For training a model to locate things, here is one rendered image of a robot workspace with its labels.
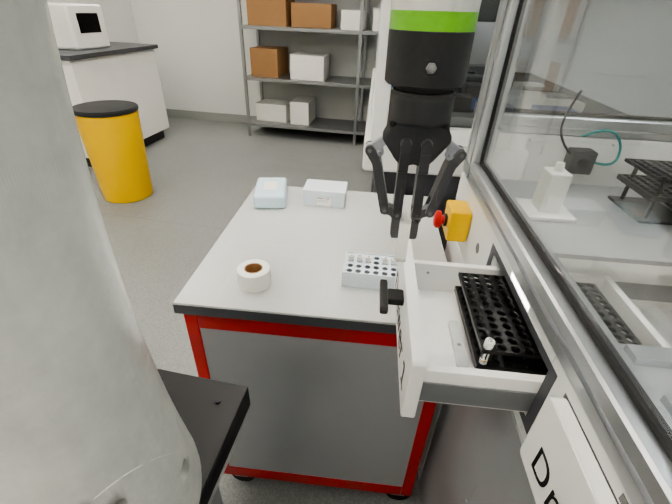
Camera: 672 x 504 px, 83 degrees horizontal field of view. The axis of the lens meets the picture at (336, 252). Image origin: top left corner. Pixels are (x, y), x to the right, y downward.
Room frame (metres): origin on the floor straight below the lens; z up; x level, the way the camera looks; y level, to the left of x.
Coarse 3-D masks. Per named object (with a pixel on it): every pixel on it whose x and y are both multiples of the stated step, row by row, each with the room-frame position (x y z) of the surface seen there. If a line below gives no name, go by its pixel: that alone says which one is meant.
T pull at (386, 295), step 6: (384, 282) 0.48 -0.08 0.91; (384, 288) 0.46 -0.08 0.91; (390, 288) 0.46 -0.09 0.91; (384, 294) 0.45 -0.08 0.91; (390, 294) 0.45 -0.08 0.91; (396, 294) 0.45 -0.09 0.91; (402, 294) 0.45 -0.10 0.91; (384, 300) 0.43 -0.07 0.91; (390, 300) 0.44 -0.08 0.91; (396, 300) 0.44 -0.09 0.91; (402, 300) 0.44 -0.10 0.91; (384, 306) 0.42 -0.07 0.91; (384, 312) 0.41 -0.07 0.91
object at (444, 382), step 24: (432, 264) 0.56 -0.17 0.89; (456, 264) 0.56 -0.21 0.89; (432, 288) 0.56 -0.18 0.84; (432, 312) 0.50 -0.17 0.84; (456, 312) 0.50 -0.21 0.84; (432, 336) 0.44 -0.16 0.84; (432, 360) 0.39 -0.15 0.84; (432, 384) 0.32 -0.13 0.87; (456, 384) 0.32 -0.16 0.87; (480, 384) 0.32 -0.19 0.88; (504, 384) 0.31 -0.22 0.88; (528, 384) 0.31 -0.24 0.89; (504, 408) 0.31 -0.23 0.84; (528, 408) 0.31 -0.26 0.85
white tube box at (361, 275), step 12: (348, 252) 0.74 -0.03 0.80; (360, 252) 0.74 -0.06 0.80; (348, 264) 0.69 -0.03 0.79; (360, 264) 0.69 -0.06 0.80; (372, 264) 0.70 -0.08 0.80; (396, 264) 0.70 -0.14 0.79; (348, 276) 0.66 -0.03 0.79; (360, 276) 0.65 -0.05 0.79; (372, 276) 0.65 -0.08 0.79; (384, 276) 0.65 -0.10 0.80; (372, 288) 0.65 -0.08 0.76
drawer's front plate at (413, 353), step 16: (400, 272) 0.53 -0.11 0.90; (400, 288) 0.50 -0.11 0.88; (416, 288) 0.44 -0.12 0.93; (416, 304) 0.41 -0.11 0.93; (400, 320) 0.44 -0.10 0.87; (416, 320) 0.38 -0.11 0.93; (400, 336) 0.42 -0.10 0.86; (416, 336) 0.35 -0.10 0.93; (416, 352) 0.32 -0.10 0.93; (400, 368) 0.37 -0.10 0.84; (416, 368) 0.30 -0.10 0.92; (400, 384) 0.35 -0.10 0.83; (416, 384) 0.30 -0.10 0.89; (400, 400) 0.33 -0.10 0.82; (416, 400) 0.30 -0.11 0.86
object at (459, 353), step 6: (450, 324) 0.46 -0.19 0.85; (456, 324) 0.46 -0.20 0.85; (450, 330) 0.45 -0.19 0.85; (456, 330) 0.44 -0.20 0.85; (450, 336) 0.44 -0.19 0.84; (456, 336) 0.43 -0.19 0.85; (456, 342) 0.42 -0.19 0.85; (462, 342) 0.42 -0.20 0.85; (456, 348) 0.41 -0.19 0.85; (462, 348) 0.41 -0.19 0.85; (456, 354) 0.39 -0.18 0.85; (462, 354) 0.39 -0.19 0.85; (456, 360) 0.39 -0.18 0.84; (462, 360) 0.38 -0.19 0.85; (462, 366) 0.37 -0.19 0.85; (468, 366) 0.37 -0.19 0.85
